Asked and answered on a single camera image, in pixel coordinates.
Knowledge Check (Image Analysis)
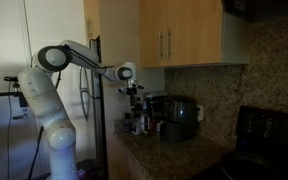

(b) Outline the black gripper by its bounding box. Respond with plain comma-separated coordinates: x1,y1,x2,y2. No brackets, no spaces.
126,82,143,116

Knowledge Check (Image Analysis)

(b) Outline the small dark bottle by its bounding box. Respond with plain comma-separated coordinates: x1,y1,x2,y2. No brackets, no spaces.
122,112,134,133

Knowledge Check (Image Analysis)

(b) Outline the clear bottle white label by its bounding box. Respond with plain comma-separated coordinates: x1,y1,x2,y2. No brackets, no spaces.
131,115,144,136

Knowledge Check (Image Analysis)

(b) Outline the dark coffee machine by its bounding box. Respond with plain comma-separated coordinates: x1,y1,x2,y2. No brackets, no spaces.
145,91,169,132

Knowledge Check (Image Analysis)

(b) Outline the black coffee maker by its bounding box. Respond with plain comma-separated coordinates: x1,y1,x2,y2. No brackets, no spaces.
158,94,200,143

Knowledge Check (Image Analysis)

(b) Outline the tall wooden side panel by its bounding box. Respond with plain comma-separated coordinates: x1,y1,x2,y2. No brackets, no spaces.
98,0,167,180

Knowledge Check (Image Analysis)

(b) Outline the wooden upper cabinet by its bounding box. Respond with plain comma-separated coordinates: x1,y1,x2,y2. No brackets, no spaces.
138,0,252,70

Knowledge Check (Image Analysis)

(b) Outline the small wooden cabinet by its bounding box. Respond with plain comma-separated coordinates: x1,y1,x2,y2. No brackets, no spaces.
83,0,101,42

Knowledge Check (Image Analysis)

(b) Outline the black electric stove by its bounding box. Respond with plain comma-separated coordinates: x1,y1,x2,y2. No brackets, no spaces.
190,105,288,180

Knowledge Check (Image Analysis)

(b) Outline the black frying pan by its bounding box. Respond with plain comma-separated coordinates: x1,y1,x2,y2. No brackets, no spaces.
218,149,288,180

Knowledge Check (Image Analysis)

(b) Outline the dark range hood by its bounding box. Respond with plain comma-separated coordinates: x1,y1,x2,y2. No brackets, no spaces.
221,0,288,24

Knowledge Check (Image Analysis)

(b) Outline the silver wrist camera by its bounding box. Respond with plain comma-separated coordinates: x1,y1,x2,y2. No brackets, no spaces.
116,85,145,96

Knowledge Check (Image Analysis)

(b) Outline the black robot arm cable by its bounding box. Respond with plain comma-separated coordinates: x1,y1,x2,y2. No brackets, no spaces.
63,44,116,76

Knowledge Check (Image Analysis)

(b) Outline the metal upper cabinet handle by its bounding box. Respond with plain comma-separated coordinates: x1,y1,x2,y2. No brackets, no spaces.
158,31,164,62
166,29,172,61

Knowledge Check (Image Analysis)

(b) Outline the white wall outlet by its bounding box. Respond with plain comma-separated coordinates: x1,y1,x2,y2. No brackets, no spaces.
196,104,205,123

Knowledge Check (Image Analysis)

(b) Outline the black power cable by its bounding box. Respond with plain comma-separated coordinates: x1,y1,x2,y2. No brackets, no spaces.
26,124,46,180

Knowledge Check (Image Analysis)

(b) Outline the black camera stand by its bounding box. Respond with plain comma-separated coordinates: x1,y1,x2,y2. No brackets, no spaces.
0,75,30,121

